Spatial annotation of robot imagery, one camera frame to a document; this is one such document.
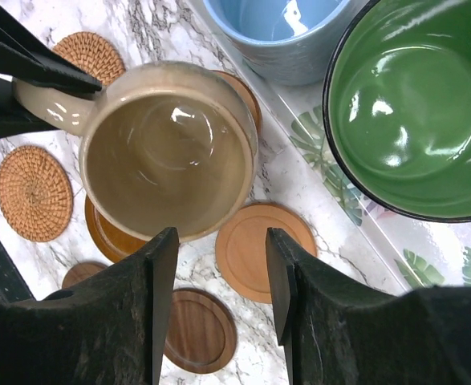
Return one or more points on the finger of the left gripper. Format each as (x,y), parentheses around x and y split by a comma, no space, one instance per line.
(15,119)
(24,57)

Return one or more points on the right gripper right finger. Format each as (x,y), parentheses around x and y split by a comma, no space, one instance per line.
(336,330)

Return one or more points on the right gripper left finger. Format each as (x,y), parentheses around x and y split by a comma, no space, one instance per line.
(107,329)

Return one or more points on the dark walnut coaster front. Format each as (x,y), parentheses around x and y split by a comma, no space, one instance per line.
(81,272)

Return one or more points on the dark walnut coaster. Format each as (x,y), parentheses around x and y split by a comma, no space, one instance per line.
(202,335)
(81,272)

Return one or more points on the tan brown mug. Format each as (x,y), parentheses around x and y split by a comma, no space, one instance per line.
(168,144)

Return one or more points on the woven rattan coaster front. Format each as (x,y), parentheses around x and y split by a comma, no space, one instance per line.
(35,194)

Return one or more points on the large brown wood coaster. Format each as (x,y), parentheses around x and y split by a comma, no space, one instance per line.
(111,241)

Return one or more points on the light wood coaster right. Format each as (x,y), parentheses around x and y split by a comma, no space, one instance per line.
(240,247)

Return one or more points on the light bamboo coaster back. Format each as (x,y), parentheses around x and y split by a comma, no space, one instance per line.
(247,96)

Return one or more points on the floral serving tray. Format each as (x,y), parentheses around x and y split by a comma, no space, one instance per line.
(416,253)

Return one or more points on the green floral mug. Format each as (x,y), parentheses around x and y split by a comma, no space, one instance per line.
(397,107)

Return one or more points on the light blue mug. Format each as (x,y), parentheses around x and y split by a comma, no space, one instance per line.
(289,42)

